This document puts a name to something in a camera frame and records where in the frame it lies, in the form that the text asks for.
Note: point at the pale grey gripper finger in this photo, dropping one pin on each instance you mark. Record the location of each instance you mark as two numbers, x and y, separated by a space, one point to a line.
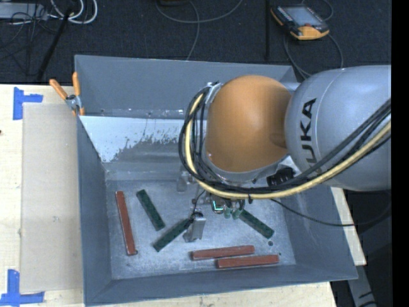
184 181
195 229

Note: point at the pale wood board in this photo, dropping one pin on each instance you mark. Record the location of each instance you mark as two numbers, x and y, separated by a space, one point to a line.
48 197

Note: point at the red-brown flat block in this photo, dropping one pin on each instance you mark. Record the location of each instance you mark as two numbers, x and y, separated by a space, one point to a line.
222 252
126 222
247 261

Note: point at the grey metal bin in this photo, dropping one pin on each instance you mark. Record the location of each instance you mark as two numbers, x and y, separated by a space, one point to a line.
134 85

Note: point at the dark green flat block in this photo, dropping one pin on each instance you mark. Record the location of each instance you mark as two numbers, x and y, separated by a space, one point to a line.
151 209
259 225
169 235

